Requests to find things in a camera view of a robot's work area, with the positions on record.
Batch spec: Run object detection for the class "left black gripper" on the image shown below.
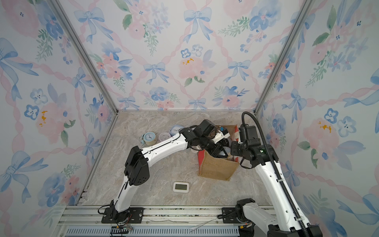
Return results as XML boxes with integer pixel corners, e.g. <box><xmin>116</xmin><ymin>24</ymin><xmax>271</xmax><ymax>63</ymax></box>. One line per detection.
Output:
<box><xmin>199</xmin><ymin>138</ymin><xmax>229</xmax><ymax>159</ymax></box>

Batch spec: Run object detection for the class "pink round alarm clock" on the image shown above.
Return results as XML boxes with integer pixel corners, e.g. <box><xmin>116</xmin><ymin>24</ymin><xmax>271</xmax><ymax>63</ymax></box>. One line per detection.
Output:
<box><xmin>159</xmin><ymin>132</ymin><xmax>172</xmax><ymax>142</ymax></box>

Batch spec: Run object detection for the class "blue twin-bell clock beige base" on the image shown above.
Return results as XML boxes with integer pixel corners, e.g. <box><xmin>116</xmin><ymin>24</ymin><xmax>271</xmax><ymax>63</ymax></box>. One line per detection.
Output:
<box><xmin>141</xmin><ymin>131</ymin><xmax>157</xmax><ymax>146</ymax></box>

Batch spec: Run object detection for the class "white digital clock front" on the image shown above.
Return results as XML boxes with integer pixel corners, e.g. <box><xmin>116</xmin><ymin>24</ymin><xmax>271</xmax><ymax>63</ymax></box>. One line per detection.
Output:
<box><xmin>173</xmin><ymin>181</ymin><xmax>190</xmax><ymax>193</ymax></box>

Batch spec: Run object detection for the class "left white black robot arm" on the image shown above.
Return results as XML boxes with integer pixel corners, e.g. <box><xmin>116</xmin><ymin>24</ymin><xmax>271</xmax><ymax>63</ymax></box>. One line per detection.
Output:
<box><xmin>107</xmin><ymin>119</ymin><xmax>230</xmax><ymax>222</ymax></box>

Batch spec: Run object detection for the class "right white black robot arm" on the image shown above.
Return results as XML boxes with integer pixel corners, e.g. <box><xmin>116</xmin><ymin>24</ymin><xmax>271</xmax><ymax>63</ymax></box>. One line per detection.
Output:
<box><xmin>232</xmin><ymin>125</ymin><xmax>323</xmax><ymax>237</ymax></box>

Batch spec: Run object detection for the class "blue square alarm clock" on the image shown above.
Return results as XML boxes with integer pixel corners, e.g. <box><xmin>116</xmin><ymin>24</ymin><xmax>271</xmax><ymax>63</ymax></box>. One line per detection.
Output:
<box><xmin>169</xmin><ymin>124</ymin><xmax>184</xmax><ymax>137</ymax></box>

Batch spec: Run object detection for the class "black corrugated cable conduit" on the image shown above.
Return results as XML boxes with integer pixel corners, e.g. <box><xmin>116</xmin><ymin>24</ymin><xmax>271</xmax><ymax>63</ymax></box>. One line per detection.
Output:
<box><xmin>241</xmin><ymin>111</ymin><xmax>311</xmax><ymax>237</ymax></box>

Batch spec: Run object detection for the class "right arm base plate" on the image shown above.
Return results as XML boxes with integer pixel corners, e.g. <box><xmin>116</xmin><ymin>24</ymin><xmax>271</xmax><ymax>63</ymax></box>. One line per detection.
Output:
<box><xmin>220</xmin><ymin>207</ymin><xmax>246</xmax><ymax>224</ymax></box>

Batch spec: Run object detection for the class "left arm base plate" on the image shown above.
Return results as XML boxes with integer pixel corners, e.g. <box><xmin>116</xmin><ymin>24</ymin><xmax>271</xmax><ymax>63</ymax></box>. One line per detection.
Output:
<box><xmin>101</xmin><ymin>207</ymin><xmax>145</xmax><ymax>225</ymax></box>

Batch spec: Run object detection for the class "aluminium front rail frame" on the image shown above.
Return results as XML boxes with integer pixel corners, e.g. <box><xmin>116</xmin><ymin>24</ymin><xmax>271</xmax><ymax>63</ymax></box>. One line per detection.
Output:
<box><xmin>53</xmin><ymin>204</ymin><xmax>311</xmax><ymax>237</ymax></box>

